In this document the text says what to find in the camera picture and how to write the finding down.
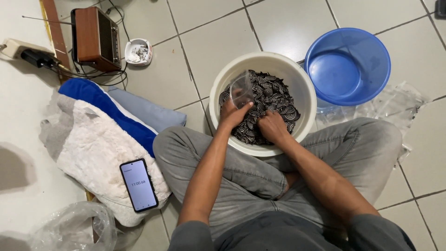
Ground person's right hand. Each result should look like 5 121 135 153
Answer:
257 110 290 144

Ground person's left hand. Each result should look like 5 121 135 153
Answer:
218 89 254 132

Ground small clear plastic bag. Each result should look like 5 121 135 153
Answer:
229 70 255 109

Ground heap of black swirl-patterned snacks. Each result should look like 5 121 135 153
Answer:
219 70 301 146

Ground white plastic basin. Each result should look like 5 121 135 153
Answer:
209 52 318 157

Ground person's grey jeans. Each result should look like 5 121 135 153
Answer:
153 117 403 241

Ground person's foot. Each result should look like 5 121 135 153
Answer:
277 171 302 199

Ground blue plastic basin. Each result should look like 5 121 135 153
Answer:
304 27 392 107

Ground person's dark grey shirt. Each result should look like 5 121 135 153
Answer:
167 211 417 251

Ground light blue pillow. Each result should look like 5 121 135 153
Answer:
107 86 187 133

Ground pile of clear plastic bags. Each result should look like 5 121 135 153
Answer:
315 81 433 164

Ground white ashtray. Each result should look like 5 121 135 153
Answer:
124 38 153 67

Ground black smartphone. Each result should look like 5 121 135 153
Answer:
119 158 159 213

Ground white fluffy cushion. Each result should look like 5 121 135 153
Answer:
39 91 172 228

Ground brown retro radio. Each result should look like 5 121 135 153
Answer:
22 6 122 73

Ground crumpled clear plastic bag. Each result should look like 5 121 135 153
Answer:
30 201 118 251

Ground black power adapter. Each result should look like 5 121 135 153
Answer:
20 49 60 69

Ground white power strip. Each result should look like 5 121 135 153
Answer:
0 38 56 60

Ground black cable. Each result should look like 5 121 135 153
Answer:
52 0 130 87

